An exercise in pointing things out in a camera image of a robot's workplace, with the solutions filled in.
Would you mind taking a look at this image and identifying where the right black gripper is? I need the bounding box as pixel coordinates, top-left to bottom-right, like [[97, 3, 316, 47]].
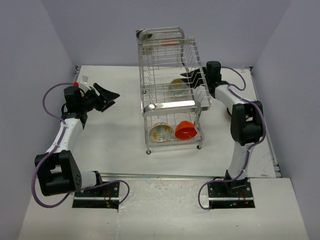
[[181, 67, 211, 90]]

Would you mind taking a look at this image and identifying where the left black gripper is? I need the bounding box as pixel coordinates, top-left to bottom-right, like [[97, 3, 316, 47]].
[[79, 83, 119, 113]]

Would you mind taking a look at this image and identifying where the yellow blue patterned bowl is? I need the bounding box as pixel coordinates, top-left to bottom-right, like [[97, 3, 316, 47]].
[[168, 78, 189, 97]]

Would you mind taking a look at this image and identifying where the white bowl orange star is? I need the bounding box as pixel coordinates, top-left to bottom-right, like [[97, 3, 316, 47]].
[[148, 122, 174, 143]]

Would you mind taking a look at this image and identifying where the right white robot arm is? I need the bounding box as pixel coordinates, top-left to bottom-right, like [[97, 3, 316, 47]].
[[181, 61, 266, 197]]

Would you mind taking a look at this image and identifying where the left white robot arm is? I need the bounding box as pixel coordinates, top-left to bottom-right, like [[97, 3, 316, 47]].
[[34, 83, 120, 197]]

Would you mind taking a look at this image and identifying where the steel cutlery holder cup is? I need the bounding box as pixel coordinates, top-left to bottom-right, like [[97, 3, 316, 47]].
[[136, 29, 153, 56]]

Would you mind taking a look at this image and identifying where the steel wire dish rack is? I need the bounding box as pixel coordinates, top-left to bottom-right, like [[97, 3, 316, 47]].
[[138, 26, 211, 154]]

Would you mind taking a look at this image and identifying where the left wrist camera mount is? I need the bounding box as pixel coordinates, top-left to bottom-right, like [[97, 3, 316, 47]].
[[73, 75, 92, 93]]

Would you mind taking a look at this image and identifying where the aluminium table rail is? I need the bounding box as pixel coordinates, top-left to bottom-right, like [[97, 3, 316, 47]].
[[99, 170, 282, 180]]

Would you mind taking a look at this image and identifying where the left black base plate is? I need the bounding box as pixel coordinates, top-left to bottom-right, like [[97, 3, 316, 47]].
[[72, 182, 120, 210]]

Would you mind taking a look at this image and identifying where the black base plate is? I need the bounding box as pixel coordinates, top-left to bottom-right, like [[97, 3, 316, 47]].
[[72, 182, 120, 210], [207, 177, 256, 210]]

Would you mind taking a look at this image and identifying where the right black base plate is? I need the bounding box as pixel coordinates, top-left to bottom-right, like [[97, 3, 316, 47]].
[[207, 177, 256, 210]]

